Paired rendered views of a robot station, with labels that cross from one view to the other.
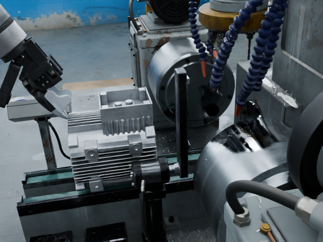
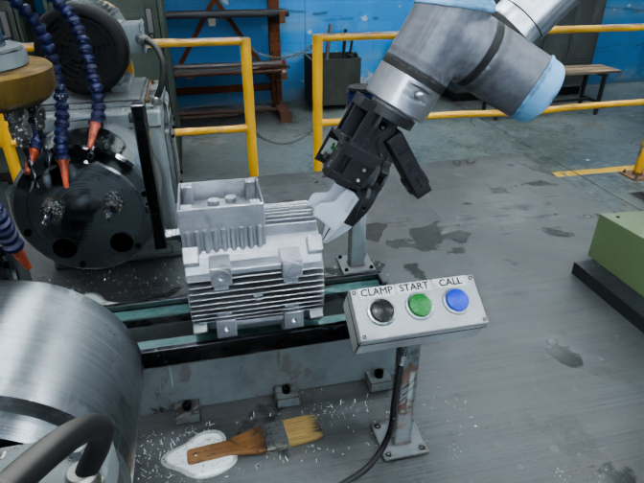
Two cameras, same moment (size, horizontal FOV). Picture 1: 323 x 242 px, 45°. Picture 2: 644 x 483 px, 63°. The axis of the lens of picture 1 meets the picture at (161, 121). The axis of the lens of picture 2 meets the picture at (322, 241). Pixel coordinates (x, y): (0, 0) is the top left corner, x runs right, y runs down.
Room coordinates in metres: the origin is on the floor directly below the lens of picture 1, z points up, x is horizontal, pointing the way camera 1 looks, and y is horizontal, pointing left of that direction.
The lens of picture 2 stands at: (1.57, 0.20, 1.46)
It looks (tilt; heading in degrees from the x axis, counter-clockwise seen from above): 29 degrees down; 177
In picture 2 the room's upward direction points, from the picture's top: straight up
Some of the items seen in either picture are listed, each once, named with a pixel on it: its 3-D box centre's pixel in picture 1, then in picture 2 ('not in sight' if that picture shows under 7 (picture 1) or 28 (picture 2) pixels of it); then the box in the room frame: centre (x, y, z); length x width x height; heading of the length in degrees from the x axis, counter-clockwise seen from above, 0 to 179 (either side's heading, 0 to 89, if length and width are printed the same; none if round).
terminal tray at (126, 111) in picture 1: (125, 111); (221, 215); (0.86, 0.09, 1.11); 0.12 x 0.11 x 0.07; 99
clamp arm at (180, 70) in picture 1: (180, 126); (151, 178); (0.74, -0.04, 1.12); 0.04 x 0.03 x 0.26; 100
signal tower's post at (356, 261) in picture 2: not in sight; (357, 183); (0.51, 0.34, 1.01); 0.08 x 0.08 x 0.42; 10
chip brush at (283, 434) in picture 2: not in sight; (256, 440); (1.02, 0.13, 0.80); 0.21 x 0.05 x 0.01; 104
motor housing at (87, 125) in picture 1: (112, 146); (252, 264); (0.85, 0.13, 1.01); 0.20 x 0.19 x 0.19; 99
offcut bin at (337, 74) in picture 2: not in sight; (333, 66); (-3.97, 0.62, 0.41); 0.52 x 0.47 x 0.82; 99
